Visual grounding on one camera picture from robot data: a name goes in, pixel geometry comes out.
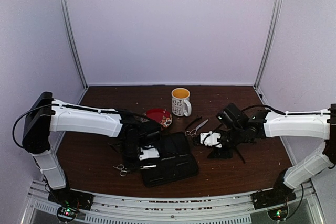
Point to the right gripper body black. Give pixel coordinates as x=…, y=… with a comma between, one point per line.
x=235, y=136

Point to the red floral plate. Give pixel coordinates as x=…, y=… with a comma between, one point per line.
x=160, y=115

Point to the left aluminium frame post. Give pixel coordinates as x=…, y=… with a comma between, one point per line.
x=72, y=43

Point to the right aluminium frame post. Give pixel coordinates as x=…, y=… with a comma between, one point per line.
x=269, y=41

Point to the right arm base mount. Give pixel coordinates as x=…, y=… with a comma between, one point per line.
x=276, y=201

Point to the white floral mug yellow inside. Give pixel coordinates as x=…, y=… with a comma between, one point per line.
x=181, y=105

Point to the black zippered tool case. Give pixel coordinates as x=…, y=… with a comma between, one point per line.
x=176, y=161

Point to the black hair clip right side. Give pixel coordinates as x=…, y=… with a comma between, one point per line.
x=239, y=153

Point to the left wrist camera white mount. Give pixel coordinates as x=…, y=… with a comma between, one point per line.
x=148, y=152

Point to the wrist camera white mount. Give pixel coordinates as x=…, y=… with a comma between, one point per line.
x=209, y=139
x=148, y=152

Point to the silver thinning scissors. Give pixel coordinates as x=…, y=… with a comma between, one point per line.
x=123, y=171

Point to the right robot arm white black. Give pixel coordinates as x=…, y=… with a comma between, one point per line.
x=267, y=122

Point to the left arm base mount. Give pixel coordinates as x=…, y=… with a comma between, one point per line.
x=70, y=202

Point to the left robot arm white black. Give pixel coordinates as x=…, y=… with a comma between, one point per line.
x=52, y=115

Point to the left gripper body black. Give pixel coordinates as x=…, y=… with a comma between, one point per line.
x=127, y=151

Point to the silver hair cutting scissors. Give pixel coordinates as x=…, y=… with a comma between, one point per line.
x=193, y=132

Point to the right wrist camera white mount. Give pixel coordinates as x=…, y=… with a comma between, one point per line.
x=209, y=139

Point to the front aluminium rail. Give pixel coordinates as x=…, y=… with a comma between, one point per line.
x=235, y=208

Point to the black hair clip near mug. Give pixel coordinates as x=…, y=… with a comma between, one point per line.
x=192, y=122

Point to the aluminium frame post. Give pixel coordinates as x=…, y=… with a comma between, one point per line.
x=72, y=43
x=269, y=41

